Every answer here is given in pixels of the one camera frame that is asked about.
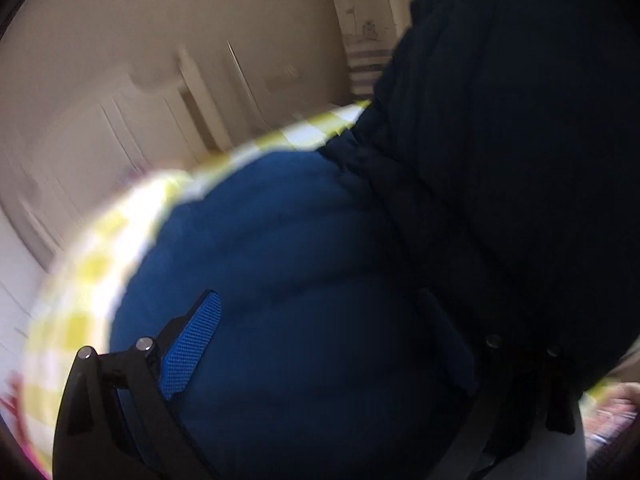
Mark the yellow checked bed sheet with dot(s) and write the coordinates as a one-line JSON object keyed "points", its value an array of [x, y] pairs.
{"points": [[90, 270]]}

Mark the beige patterned curtain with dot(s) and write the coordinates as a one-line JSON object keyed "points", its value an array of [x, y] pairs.
{"points": [[370, 20]]}

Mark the pink cloth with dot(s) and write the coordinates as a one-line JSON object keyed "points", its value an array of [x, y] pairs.
{"points": [[12, 410]]}

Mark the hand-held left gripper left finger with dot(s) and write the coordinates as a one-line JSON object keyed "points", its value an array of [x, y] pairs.
{"points": [[192, 350]]}

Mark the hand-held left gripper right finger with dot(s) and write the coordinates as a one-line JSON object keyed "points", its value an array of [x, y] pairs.
{"points": [[457, 355]]}

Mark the cream panelled wardrobe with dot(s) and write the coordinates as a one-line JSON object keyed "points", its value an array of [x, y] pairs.
{"points": [[125, 135]]}

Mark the blue puffer jacket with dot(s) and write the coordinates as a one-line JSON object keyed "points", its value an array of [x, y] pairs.
{"points": [[290, 280]]}

